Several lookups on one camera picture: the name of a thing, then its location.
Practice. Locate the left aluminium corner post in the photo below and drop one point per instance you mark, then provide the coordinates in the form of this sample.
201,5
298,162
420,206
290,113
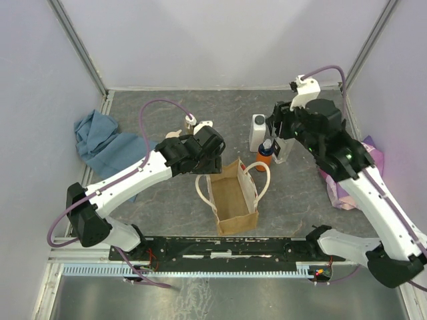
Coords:
66,23

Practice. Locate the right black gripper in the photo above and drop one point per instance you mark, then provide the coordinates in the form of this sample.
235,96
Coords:
283,112

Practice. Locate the aluminium corner post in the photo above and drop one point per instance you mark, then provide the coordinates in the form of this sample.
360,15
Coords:
66,23
373,37

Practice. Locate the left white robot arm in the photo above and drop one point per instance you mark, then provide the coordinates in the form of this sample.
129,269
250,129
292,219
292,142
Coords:
91,206

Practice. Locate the beige pump lotion bottle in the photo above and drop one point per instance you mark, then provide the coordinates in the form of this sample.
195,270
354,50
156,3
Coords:
173,134

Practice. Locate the clear square bottle black cap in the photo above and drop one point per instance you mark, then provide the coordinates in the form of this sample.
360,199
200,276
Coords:
282,149

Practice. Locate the amber liquid bottle white cap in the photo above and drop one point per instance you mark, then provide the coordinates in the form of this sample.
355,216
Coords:
188,128

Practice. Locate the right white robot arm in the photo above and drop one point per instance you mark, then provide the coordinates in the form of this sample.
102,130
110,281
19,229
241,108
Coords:
398,254

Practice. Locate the right aluminium corner post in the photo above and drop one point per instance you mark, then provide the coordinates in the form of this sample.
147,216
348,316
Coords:
373,37

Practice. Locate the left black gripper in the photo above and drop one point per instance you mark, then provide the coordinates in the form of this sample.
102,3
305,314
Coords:
215,166

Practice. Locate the white bottle grey cap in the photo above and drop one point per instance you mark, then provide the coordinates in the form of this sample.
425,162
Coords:
257,132

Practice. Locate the blue cloth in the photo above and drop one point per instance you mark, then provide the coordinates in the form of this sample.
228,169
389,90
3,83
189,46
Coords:
104,148

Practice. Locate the burlap watermelon canvas bag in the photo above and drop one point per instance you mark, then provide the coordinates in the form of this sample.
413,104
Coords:
233,197

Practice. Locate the aluminium frame rail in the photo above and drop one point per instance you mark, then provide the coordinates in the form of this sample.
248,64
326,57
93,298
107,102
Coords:
329,245

